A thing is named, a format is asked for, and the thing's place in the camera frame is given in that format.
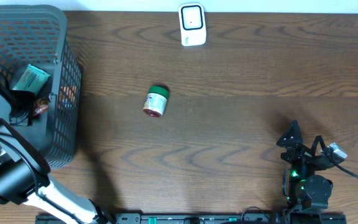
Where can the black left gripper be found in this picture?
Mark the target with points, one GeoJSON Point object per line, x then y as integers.
{"type": "Point", "coordinates": [25, 96]}

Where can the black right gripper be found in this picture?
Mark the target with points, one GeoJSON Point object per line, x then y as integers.
{"type": "Point", "coordinates": [302, 152]}

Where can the orange Top candy bar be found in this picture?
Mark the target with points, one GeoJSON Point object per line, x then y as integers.
{"type": "Point", "coordinates": [41, 106]}

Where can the light blue wipes packet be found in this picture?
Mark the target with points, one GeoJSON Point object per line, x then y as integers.
{"type": "Point", "coordinates": [32, 79]}

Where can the green lid jar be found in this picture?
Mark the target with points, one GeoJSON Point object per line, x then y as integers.
{"type": "Point", "coordinates": [156, 101]}

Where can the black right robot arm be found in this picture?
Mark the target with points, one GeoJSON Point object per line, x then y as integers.
{"type": "Point", "coordinates": [306, 192]}

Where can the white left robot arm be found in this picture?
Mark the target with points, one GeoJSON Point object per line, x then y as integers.
{"type": "Point", "coordinates": [25, 179]}

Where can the white barcode scanner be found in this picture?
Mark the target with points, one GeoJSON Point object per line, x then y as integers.
{"type": "Point", "coordinates": [192, 24]}

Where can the dark grey plastic basket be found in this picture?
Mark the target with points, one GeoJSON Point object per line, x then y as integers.
{"type": "Point", "coordinates": [37, 35]}

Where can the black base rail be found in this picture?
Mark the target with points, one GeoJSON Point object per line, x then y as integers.
{"type": "Point", "coordinates": [135, 218]}

